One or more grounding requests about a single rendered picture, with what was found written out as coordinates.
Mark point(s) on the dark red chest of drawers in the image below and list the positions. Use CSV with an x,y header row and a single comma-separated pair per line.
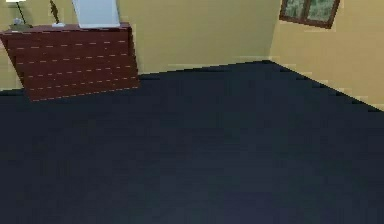
x,y
73,63

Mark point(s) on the pale grey mirror panel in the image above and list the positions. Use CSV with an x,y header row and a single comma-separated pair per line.
x,y
97,12

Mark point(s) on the brown framed window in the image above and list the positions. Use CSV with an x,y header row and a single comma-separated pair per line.
x,y
309,10

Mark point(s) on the brown statuette on white base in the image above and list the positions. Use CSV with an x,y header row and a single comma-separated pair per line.
x,y
56,16

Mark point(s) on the white shade table lamp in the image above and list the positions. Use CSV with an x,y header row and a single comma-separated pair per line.
x,y
18,20

